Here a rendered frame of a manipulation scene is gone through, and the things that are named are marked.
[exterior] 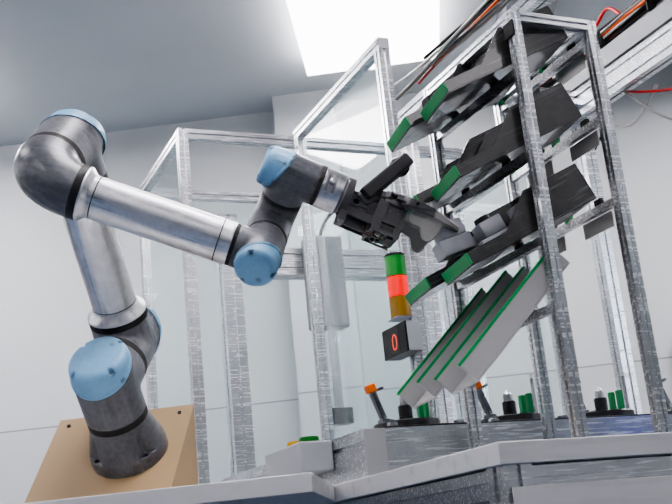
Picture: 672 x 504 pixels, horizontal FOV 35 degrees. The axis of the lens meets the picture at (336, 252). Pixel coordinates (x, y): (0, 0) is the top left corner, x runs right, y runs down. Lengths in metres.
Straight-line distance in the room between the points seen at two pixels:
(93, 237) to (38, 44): 2.77
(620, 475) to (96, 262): 1.01
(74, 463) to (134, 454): 0.16
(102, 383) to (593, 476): 0.90
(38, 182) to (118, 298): 0.34
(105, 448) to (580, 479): 0.93
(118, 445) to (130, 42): 2.87
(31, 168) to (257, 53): 3.06
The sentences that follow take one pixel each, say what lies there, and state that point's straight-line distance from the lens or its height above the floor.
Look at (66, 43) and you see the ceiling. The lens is 4.67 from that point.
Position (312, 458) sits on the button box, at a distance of 2.10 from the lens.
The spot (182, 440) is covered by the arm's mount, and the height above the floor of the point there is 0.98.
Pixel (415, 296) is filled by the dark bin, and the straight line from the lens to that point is 2.00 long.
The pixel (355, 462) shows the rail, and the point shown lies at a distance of 2.03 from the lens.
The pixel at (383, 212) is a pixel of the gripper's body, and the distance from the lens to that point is 1.84.
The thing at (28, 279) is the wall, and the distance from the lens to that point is 5.41.
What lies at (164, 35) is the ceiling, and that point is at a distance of 4.61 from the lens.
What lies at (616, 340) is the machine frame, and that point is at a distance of 3.35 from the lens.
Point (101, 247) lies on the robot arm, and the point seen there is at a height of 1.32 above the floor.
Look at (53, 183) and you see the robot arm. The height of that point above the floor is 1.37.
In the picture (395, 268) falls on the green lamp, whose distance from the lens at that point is 2.49.
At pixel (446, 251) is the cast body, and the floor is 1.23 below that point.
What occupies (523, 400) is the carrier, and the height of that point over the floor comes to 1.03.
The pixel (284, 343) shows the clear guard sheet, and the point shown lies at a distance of 3.60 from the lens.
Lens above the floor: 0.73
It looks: 16 degrees up
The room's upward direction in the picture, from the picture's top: 6 degrees counter-clockwise
